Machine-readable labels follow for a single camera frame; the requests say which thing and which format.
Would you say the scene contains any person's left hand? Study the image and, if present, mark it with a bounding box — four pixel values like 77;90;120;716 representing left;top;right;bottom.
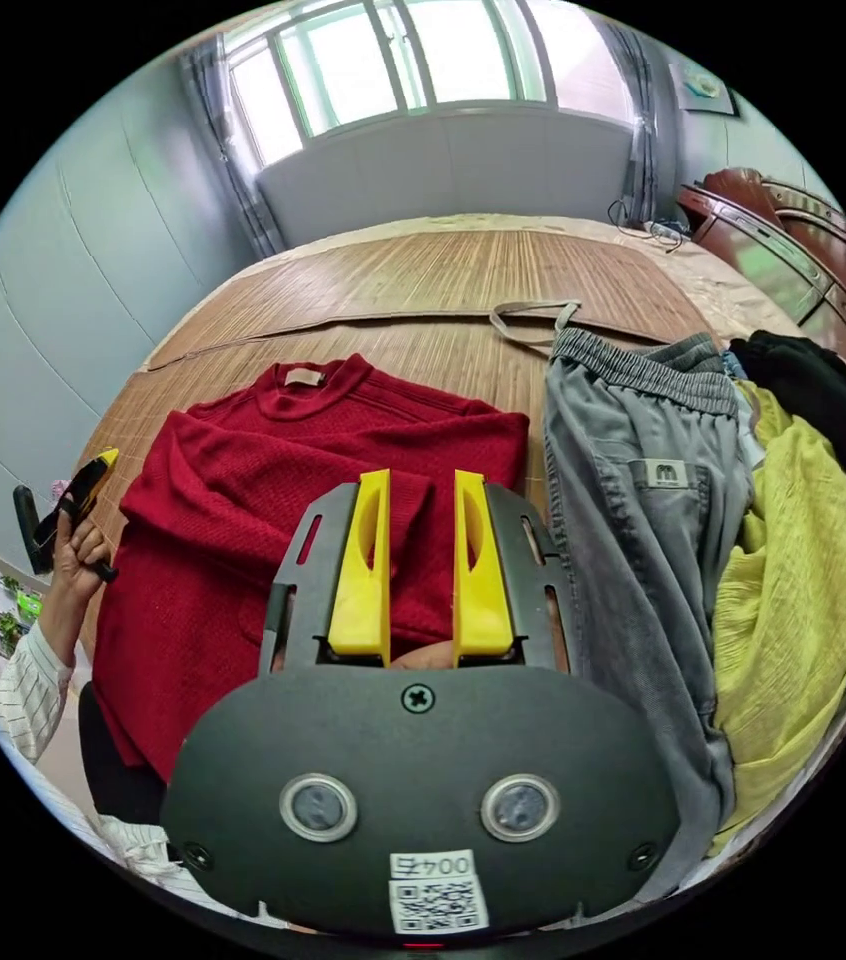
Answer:
47;498;114;610

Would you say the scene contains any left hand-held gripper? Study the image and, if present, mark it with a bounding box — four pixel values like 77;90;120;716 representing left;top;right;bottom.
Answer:
53;447;121;585

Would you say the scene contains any window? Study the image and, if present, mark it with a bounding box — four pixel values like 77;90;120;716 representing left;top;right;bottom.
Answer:
227;0;636;163

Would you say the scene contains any person's left forearm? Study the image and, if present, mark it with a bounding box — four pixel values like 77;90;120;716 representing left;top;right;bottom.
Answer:
0;588;88;765

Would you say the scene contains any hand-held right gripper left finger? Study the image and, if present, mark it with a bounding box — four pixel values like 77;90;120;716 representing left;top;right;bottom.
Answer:
327;468;394;655

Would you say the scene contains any red sweater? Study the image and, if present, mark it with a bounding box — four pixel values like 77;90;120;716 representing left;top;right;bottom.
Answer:
91;353;532;786

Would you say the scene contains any black cable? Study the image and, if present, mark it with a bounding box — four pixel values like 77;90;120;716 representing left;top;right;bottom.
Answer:
606;196;688;250

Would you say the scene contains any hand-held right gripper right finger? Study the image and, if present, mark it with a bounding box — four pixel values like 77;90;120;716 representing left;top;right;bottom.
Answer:
452;469;514;656

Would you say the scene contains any pile of clothes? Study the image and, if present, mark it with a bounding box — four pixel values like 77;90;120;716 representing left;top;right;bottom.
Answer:
542;326;846;861

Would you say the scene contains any framed wall picture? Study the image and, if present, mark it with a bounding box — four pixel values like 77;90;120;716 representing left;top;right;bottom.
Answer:
668;61;739;118

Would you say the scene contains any brown wooden cabinet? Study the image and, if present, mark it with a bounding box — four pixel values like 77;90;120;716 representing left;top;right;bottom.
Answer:
676;166;846;425

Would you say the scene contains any grey fabric strap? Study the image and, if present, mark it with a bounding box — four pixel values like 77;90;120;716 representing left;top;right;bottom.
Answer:
488;299;584;351

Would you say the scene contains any person's right hand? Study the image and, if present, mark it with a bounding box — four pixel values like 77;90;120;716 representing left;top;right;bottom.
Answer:
391;641;456;670

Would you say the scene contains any person's body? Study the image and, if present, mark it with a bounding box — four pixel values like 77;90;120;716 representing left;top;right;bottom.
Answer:
76;680;196;880

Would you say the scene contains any grey curtain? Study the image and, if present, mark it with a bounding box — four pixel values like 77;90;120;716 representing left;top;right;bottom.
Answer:
179;33;291;262
601;18;666;226

